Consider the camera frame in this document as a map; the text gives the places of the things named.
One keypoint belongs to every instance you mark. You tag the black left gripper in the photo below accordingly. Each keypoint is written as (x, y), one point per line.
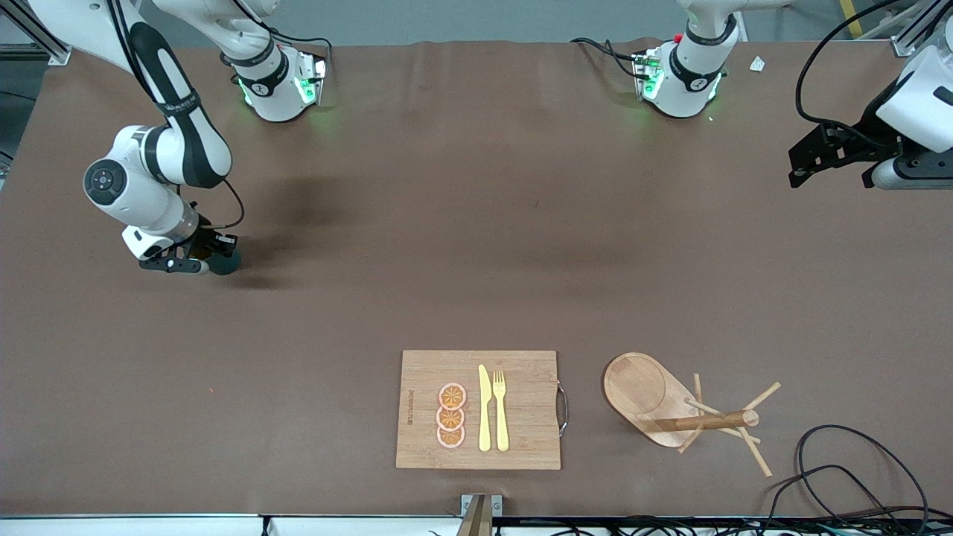
(869, 128)

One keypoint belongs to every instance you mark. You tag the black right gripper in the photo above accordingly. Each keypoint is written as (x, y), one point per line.
(205, 240)

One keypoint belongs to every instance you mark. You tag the dark teal mug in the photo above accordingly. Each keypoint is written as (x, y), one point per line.
(225, 263)

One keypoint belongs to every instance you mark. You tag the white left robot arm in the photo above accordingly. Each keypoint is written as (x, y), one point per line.
(692, 74)

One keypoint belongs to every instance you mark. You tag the wooden mug rack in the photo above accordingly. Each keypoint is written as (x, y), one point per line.
(640, 387)

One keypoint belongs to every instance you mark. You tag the white paper scrap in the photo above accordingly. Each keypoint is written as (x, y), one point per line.
(757, 64)

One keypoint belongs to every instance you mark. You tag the brown table mat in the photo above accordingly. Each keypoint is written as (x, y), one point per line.
(447, 223)

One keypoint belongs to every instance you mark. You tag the toy orange slice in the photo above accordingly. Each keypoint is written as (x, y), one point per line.
(452, 396)
(450, 420)
(450, 438)

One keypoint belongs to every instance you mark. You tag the yellow plastic knife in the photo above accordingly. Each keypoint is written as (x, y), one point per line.
(485, 417)

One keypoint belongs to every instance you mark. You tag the yellow plastic fork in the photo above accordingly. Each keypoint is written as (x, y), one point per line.
(501, 424)

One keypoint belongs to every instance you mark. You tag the wooden cutting board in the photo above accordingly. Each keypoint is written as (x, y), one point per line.
(521, 402)

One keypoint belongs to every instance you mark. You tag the aluminium frame profile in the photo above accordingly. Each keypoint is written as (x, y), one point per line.
(45, 50)
(904, 45)

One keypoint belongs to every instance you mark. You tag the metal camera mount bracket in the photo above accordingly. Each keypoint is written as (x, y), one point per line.
(480, 514)

